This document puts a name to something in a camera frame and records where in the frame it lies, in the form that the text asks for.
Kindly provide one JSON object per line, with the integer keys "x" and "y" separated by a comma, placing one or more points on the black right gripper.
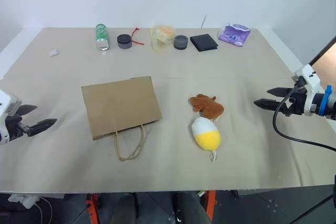
{"x": 296, "y": 102}

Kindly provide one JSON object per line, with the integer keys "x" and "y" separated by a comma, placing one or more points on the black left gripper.
{"x": 14, "y": 127}

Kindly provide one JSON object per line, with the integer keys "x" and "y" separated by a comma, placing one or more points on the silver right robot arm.
{"x": 328, "y": 102}

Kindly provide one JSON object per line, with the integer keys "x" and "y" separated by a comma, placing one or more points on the purple tissue packet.
{"x": 233, "y": 35}

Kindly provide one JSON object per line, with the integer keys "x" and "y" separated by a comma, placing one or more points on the yellow plastic bag with food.
{"x": 162, "y": 35}

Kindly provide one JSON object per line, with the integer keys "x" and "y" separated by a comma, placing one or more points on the brown plush toy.
{"x": 208, "y": 106}

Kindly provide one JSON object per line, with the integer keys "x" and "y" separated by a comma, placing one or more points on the small white crumpled wrapper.
{"x": 53, "y": 52}

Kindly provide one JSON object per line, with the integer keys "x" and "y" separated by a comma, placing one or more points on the yellow white plush toy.
{"x": 206, "y": 134}

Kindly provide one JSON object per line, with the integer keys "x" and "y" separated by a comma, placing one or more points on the white power strip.
{"x": 25, "y": 200}

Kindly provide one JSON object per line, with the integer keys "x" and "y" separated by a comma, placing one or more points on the black wallet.
{"x": 204, "y": 42}

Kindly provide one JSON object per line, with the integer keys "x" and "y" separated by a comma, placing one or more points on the thin grey stick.
{"x": 203, "y": 22}

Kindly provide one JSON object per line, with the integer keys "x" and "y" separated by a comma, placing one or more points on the green labelled clear bottle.
{"x": 102, "y": 36}

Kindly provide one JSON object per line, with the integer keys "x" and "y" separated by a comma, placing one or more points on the beige table cloth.
{"x": 168, "y": 77}

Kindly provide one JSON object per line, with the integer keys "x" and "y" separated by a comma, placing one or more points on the grey round jar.
{"x": 180, "y": 42}

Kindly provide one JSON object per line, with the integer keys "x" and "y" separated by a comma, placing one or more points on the orange table leg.
{"x": 210, "y": 204}
{"x": 92, "y": 208}

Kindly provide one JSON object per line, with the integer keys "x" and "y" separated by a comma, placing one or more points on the black round jar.
{"x": 124, "y": 41}

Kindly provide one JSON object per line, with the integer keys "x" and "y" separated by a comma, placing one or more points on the red zip tie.
{"x": 135, "y": 35}

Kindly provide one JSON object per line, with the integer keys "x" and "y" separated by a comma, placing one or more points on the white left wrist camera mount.
{"x": 6, "y": 108}

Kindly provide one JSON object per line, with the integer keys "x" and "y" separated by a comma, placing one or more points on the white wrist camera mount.
{"x": 6, "y": 108}
{"x": 309, "y": 82}

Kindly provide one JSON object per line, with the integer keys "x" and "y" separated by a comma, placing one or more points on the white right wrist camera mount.
{"x": 309, "y": 82}

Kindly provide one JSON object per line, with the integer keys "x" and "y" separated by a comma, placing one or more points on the brown board with black frame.
{"x": 326, "y": 58}

